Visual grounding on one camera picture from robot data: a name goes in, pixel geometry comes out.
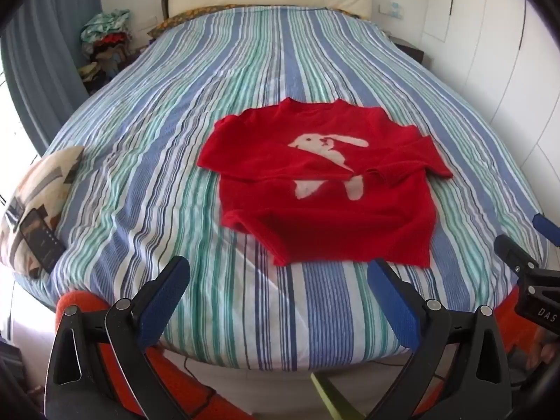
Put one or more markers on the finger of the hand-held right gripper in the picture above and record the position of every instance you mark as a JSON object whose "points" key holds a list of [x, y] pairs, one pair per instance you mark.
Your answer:
{"points": [[549, 228], [515, 254]]}

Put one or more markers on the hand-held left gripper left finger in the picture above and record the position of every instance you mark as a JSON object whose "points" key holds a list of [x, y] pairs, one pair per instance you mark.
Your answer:
{"points": [[162, 302]]}

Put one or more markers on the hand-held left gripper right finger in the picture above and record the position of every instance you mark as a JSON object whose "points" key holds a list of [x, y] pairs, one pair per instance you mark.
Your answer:
{"points": [[393, 304]]}

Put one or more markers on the red sweater with white rabbit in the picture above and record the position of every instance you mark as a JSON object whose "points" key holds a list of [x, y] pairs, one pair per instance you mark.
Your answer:
{"points": [[315, 223]]}

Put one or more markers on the pile of colourful clothes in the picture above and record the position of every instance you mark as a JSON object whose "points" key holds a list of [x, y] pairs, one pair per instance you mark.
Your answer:
{"points": [[107, 39]]}

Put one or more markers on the person's right hand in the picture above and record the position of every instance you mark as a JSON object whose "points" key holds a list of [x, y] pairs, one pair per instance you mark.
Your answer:
{"points": [[541, 350]]}

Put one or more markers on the person's orange pants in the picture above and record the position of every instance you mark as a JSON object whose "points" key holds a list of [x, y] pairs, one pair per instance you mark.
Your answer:
{"points": [[170, 376]]}

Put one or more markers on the green plastic object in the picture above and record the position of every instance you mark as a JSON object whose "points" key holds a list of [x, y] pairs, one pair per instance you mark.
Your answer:
{"points": [[332, 398]]}

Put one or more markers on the white bed base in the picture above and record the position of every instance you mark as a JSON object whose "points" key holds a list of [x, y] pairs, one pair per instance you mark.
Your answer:
{"points": [[262, 385]]}

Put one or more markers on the black smartphone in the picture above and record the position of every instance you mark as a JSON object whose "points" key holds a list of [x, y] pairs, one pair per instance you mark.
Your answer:
{"points": [[41, 240]]}

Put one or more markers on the patterned beige cushion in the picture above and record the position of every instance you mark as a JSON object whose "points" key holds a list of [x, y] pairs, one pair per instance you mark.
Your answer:
{"points": [[48, 175]]}

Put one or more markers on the white wardrobe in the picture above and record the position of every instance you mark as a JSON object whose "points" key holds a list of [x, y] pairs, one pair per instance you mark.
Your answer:
{"points": [[503, 52]]}

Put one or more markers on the striped bedspread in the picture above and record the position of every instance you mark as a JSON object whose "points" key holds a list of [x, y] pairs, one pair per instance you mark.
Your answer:
{"points": [[175, 118]]}

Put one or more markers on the dark nightstand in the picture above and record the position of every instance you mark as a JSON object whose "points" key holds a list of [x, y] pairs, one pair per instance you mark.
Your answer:
{"points": [[411, 50]]}

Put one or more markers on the blue curtain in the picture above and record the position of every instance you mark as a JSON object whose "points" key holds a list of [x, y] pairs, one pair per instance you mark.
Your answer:
{"points": [[43, 52]]}

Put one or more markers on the yellow floral pillow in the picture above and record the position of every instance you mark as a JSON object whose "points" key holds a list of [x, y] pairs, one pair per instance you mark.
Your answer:
{"points": [[183, 18]]}

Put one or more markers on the dark wooden bed post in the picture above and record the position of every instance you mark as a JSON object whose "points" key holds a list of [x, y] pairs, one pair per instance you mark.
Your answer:
{"points": [[165, 6]]}

